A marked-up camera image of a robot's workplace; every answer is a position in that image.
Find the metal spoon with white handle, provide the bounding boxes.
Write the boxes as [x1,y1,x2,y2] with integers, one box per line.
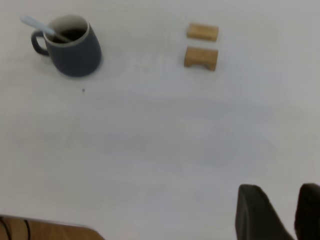
[19,15,71,44]

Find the dark grey ceramic mug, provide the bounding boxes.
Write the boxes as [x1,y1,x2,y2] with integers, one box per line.
[30,14,102,78]

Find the rectangular wooden block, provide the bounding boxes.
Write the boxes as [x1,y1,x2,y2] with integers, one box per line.
[186,22,220,43]

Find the thin black floor cable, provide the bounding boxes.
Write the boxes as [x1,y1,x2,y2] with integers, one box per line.
[0,216,11,240]
[22,218,31,240]

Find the arched wooden block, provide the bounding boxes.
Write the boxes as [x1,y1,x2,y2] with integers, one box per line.
[183,46,219,72]

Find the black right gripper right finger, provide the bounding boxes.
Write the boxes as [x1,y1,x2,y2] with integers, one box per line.
[294,182,320,240]

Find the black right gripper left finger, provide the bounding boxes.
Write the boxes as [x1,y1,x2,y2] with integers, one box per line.
[234,184,296,240]

